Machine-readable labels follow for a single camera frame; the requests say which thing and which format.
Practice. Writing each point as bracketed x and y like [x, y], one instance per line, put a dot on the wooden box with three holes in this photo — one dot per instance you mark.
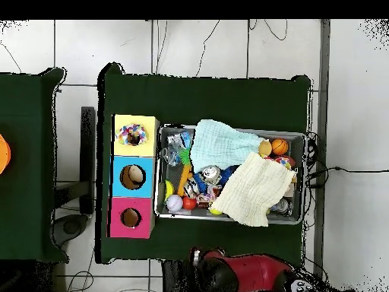
[142, 185]

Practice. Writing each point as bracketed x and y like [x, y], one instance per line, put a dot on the dark green table cloth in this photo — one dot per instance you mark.
[24, 152]
[212, 100]

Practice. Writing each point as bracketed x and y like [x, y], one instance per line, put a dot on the black upright panel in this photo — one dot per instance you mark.
[88, 137]

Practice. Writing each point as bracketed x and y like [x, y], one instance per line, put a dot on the peach foam ball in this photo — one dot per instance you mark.
[265, 148]

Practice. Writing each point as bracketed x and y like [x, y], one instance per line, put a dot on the grey round stand base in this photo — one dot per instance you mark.
[71, 226]

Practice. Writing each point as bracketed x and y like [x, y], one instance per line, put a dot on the yellow foam banana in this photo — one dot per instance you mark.
[168, 190]

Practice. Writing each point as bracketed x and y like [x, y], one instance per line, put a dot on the cream waffle cloth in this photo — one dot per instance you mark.
[255, 188]

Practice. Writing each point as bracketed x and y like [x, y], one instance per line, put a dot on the mint waffle cloth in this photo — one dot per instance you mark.
[218, 146]

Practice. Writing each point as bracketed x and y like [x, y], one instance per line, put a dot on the orange object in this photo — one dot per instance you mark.
[4, 155]

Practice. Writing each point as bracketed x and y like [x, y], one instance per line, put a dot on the crushed silver can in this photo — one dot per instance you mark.
[211, 174]

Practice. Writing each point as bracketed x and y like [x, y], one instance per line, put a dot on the crushed bottle with blue label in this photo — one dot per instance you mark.
[186, 139]

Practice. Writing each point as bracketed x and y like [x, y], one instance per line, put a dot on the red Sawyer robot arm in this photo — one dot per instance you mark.
[252, 273]

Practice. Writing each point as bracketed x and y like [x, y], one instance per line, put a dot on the small orange basketball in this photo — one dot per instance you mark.
[280, 147]

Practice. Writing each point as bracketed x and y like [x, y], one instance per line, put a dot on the blue fluffy cloth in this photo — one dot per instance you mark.
[229, 173]

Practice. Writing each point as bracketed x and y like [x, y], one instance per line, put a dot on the colourful dotted cloth bag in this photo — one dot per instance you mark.
[124, 135]
[282, 162]

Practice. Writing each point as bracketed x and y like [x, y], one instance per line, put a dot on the crushed printed can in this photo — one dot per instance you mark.
[191, 187]

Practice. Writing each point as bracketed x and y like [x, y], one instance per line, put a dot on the small red ball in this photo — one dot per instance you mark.
[189, 203]

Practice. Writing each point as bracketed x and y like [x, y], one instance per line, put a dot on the white baseball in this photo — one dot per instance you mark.
[174, 203]

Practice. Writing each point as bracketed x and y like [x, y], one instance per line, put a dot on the orange toy carrot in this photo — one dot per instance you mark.
[184, 179]

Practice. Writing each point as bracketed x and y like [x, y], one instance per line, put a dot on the clear crushed bottle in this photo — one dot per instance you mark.
[171, 155]

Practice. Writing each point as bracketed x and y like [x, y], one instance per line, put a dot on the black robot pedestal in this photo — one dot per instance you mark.
[176, 279]

